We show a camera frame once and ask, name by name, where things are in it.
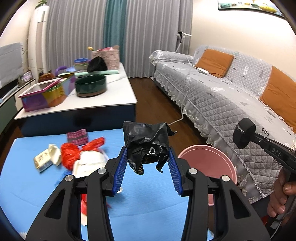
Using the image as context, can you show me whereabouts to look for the white top coffee table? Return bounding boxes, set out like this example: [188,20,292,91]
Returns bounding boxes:
[15,65,137,137]

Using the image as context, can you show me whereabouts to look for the yellow white carton box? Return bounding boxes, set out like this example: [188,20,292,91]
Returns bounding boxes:
[33,149,53,173]

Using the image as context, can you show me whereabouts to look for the stacked coloured bowls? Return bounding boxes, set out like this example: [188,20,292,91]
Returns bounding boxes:
[73,58,89,71]

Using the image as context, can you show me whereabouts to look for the grey quilted sofa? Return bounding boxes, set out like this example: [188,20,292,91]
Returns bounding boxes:
[149,45,295,203]

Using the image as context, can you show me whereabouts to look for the black plastic bag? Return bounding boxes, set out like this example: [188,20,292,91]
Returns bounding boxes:
[122,121,176,175]

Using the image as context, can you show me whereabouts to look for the white charger cable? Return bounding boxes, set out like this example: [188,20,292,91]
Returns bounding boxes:
[167,58,210,126]

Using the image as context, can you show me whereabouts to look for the red white carton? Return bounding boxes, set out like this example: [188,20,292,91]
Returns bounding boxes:
[81,194,87,226]

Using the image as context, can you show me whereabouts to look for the small photo frame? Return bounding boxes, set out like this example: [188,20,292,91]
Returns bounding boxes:
[21,70,34,82]

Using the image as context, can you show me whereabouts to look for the white floor lamp stand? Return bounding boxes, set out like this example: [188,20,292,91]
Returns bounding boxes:
[175,30,192,53]

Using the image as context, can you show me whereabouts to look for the teal curtain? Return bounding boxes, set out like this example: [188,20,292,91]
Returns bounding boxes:
[103,0,127,62]

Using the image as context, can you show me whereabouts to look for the person's right hand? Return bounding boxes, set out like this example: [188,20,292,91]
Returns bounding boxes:
[267,168,296,217]

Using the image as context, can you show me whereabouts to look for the black strap roll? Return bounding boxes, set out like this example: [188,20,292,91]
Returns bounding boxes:
[232,117,256,150]

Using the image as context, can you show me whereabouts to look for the potted plant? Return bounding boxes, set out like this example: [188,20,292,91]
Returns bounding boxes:
[35,0,47,9]

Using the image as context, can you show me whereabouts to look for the colourful storage box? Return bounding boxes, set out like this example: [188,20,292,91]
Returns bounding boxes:
[19,73,76,112]

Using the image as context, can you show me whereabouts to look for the black pink patterned wrapper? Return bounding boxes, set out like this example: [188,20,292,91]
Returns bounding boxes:
[66,128,89,146]

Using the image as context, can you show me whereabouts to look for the pink plastic basin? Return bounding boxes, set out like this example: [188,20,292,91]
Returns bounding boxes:
[177,144,238,207]

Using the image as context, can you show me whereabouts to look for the blue table mat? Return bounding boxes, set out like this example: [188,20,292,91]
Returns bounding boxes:
[1,129,208,240]

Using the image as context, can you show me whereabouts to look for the pink patterned basket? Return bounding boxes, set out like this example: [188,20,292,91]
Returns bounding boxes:
[92,45,120,70]

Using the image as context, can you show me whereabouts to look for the brown figurine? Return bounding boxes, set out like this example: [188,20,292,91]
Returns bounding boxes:
[38,73,55,82]

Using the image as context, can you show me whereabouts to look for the wall painting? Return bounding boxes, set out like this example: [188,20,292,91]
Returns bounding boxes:
[217,0,284,18]

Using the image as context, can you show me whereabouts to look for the white paper bag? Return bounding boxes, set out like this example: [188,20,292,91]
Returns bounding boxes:
[72,151,108,178]

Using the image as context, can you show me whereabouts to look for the dark green round bowl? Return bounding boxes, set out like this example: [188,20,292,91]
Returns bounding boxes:
[75,74,107,97]

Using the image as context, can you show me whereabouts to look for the red plastic bag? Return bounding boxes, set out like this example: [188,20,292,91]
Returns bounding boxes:
[61,137,105,171]

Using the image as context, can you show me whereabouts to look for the tv cabinet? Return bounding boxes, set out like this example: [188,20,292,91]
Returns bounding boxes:
[1,78,36,134]

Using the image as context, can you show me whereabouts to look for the orange cushion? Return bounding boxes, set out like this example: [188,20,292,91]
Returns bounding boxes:
[259,66,296,133]
[195,49,234,78]

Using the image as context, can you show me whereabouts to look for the grey covered television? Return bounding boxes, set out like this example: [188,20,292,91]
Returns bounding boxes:
[0,43,23,88]

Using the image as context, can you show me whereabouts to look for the white standing air conditioner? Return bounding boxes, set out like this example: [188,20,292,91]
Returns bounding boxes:
[28,4,50,81]

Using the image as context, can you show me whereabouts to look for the grey curtains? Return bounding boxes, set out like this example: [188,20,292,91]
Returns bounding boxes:
[46,1,193,78]

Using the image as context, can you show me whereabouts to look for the black hat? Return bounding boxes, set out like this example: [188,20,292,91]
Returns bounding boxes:
[87,56,108,72]

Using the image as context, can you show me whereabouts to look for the cream paper napkin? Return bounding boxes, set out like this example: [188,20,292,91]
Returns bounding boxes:
[48,144,62,166]

